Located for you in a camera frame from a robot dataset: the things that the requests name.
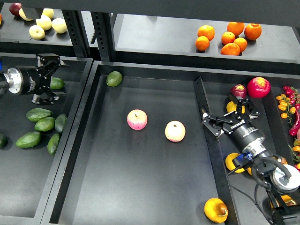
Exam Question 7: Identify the black tray divider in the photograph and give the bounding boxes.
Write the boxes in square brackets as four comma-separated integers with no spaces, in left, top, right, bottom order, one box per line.
[193,77,240,225]

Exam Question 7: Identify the pink red apple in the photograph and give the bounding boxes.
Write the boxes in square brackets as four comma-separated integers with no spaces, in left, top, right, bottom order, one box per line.
[127,109,148,130]

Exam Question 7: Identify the black shelf upright post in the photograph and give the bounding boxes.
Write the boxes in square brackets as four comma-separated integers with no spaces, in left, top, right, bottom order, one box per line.
[91,12,116,62]

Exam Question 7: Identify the green avocado lower cluster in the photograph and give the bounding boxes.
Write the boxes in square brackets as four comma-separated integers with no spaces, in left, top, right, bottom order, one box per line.
[15,131,42,148]

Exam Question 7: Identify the pale yellow pear behind tag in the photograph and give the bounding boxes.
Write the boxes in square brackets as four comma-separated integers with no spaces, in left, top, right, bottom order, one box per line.
[19,8,33,21]

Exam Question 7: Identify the orange front of group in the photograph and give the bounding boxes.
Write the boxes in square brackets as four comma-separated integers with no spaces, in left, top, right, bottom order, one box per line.
[220,43,240,56]

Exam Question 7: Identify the red chili pepper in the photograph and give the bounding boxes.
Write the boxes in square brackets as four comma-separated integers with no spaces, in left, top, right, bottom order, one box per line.
[289,110,300,136]

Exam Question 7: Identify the small orange right centre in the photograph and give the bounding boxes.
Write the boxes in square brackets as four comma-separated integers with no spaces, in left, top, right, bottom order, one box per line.
[234,37,248,53]

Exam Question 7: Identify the pale yellow pear centre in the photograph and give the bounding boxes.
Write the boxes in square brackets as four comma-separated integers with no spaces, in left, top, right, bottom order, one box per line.
[36,15,52,30]

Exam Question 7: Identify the dark avocado at left edge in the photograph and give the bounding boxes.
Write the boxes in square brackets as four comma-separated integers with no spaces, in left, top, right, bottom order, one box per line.
[0,133,7,148]

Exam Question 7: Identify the green avocado upper left tray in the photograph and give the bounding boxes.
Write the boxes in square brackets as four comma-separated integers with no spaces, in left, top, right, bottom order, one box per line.
[50,77,65,90]

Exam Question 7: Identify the cherry tomato vine bunch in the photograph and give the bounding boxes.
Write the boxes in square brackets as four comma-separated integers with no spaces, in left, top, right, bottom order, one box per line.
[276,86,300,125]

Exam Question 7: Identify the orange top right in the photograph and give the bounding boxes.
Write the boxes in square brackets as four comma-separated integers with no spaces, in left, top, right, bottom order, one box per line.
[244,23,262,40]

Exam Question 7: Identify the pale yellow pear front left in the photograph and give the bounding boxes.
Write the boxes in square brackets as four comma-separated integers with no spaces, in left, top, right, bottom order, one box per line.
[29,25,45,40]

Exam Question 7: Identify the yellow pear with brown tip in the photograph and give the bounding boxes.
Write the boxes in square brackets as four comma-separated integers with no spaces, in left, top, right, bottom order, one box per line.
[277,157,288,165]

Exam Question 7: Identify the small orange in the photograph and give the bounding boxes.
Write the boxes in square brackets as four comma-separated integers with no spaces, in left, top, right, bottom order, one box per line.
[221,31,236,45]
[234,37,248,53]

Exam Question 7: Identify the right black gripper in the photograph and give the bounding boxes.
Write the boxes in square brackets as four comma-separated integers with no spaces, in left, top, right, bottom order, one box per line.
[200,92,267,154]

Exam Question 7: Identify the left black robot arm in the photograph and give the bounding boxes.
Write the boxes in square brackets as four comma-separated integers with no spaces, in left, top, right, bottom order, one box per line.
[0,53,65,105]

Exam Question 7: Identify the green avocado at tray corner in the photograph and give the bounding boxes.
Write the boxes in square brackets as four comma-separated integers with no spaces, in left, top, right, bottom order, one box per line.
[106,71,123,87]

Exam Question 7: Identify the yellow pink apple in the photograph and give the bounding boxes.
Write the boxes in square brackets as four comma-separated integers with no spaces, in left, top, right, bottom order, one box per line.
[165,120,186,142]

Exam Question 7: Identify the dark green avocado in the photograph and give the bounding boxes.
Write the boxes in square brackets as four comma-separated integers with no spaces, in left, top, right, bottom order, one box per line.
[47,133,61,155]

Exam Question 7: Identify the dark avocado at tray wall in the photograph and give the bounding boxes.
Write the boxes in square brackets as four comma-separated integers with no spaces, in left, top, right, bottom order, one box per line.
[54,113,67,133]

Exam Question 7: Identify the dark red apple on shelf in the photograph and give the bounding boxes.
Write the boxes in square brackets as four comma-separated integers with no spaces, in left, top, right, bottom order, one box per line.
[9,3,22,17]

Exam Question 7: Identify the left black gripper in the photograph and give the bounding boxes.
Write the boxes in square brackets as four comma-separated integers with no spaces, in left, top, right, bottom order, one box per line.
[4,53,70,104]

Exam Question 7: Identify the black centre tray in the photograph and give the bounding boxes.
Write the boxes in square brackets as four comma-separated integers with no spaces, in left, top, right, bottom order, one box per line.
[39,60,300,225]

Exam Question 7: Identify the large red apple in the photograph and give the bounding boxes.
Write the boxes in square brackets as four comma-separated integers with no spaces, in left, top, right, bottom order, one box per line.
[247,77,271,98]

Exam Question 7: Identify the pale yellow pear right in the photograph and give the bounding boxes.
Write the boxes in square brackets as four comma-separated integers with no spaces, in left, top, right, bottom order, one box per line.
[52,18,67,34]

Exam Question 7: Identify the yellow pear by divider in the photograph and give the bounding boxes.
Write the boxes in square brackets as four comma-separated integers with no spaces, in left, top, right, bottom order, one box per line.
[225,153,240,171]

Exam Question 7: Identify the pale yellow pear back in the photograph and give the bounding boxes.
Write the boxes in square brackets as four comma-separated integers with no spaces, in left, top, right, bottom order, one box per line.
[42,8,54,19]

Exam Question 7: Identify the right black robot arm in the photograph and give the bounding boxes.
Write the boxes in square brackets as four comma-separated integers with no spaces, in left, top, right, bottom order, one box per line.
[199,93,300,225]

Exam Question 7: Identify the green avocado middle of cluster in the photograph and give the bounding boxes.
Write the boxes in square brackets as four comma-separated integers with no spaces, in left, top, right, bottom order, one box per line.
[34,117,55,132]

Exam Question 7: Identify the orange top centre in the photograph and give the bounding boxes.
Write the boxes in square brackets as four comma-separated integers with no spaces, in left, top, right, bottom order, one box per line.
[227,22,245,37]

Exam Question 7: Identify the orange lower left of group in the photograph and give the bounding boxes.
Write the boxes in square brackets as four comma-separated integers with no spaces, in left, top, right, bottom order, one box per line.
[195,36,210,51]

